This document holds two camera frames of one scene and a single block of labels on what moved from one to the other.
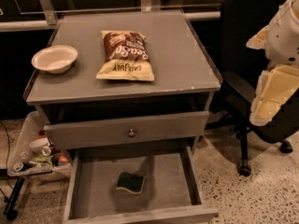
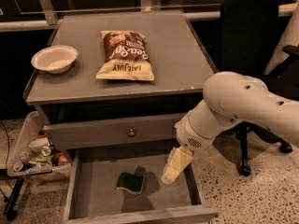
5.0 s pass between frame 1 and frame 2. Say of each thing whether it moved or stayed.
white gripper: moved
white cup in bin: stayed
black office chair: stayed
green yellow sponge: stayed
